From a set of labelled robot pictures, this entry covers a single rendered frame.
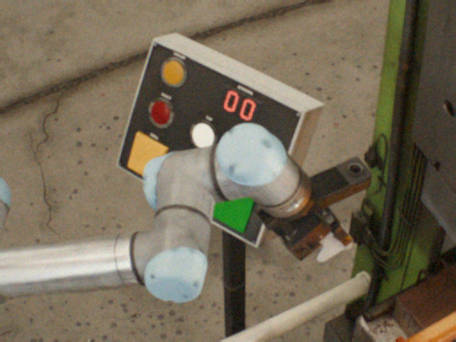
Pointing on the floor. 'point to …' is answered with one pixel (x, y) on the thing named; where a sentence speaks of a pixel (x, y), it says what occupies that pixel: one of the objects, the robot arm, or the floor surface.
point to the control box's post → (233, 256)
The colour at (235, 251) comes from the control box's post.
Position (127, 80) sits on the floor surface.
